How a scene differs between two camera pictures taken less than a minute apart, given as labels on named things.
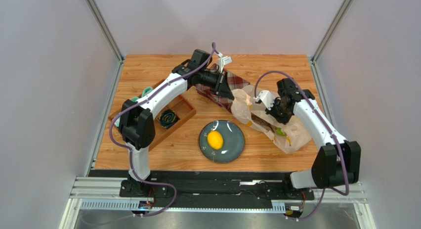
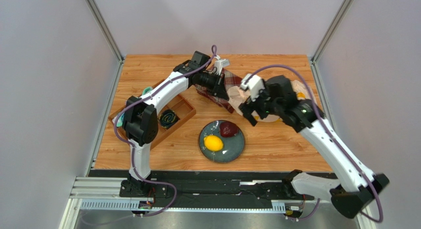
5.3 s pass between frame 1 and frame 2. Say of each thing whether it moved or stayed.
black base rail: stayed
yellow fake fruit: moved
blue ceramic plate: stayed
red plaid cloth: stayed
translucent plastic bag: moved
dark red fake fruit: moved
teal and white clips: stayed
